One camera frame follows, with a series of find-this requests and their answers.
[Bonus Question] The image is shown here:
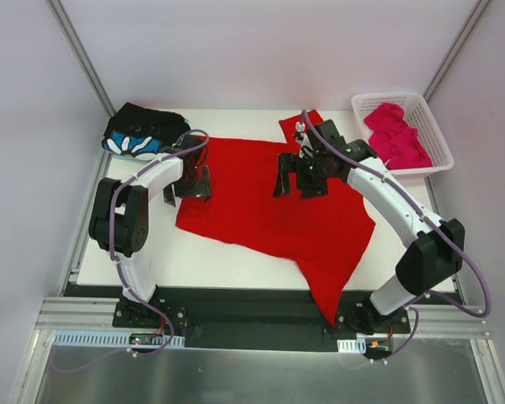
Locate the red t shirt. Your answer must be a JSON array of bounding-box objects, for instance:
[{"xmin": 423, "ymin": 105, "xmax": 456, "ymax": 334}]
[{"xmin": 176, "ymin": 116, "xmax": 375, "ymax": 325}]

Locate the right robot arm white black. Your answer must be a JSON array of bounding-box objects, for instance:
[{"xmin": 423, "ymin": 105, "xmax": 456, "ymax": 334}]
[{"xmin": 274, "ymin": 120, "xmax": 465, "ymax": 335}]

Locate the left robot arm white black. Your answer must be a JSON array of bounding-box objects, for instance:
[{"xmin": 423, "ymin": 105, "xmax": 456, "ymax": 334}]
[{"xmin": 88, "ymin": 130, "xmax": 212, "ymax": 327}]

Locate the folded black flower t shirt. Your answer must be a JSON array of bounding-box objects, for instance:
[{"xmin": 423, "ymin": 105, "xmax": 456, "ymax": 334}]
[{"xmin": 101, "ymin": 103, "xmax": 190, "ymax": 162}]

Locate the crumpled magenta t shirt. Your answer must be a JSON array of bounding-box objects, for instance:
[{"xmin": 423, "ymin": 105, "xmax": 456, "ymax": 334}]
[{"xmin": 364, "ymin": 103, "xmax": 433, "ymax": 170}]

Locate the white plastic basket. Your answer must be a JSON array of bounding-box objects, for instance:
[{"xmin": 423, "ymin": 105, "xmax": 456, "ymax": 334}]
[{"xmin": 351, "ymin": 92, "xmax": 454, "ymax": 177}]

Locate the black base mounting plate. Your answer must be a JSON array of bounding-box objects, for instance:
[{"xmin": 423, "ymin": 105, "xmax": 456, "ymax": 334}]
[{"xmin": 65, "ymin": 284, "xmax": 464, "ymax": 350}]

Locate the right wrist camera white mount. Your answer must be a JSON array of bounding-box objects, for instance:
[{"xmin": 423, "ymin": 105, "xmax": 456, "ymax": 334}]
[{"xmin": 294, "ymin": 121, "xmax": 314, "ymax": 158}]

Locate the aluminium front frame rail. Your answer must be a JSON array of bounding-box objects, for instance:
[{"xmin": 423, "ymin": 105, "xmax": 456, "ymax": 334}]
[{"xmin": 35, "ymin": 297, "xmax": 492, "ymax": 339}]

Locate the right white cable duct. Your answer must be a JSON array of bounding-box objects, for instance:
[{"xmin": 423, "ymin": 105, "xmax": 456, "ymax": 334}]
[{"xmin": 337, "ymin": 338, "xmax": 366, "ymax": 354}]

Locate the white cable duct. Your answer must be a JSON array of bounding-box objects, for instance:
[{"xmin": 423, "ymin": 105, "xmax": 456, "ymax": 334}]
[
  {"xmin": 337, "ymin": 338, "xmax": 366, "ymax": 354},
  {"xmin": 54, "ymin": 331, "xmax": 185, "ymax": 349}
]

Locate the left white cable duct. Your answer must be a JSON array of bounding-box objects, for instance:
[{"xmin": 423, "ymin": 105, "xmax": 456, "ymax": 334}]
[{"xmin": 54, "ymin": 331, "xmax": 185, "ymax": 349}]

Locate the left aluminium corner post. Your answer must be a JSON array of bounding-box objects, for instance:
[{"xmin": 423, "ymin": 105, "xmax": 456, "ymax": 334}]
[{"xmin": 45, "ymin": 0, "xmax": 115, "ymax": 117}]

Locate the aluminium corner post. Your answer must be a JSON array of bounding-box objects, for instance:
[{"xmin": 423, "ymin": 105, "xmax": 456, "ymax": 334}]
[
  {"xmin": 423, "ymin": 0, "xmax": 493, "ymax": 102},
  {"xmin": 45, "ymin": 0, "xmax": 115, "ymax": 117}
]

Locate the right aluminium corner post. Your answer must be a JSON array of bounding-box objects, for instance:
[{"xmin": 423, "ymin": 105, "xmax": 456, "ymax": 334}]
[{"xmin": 423, "ymin": 0, "xmax": 493, "ymax": 102}]

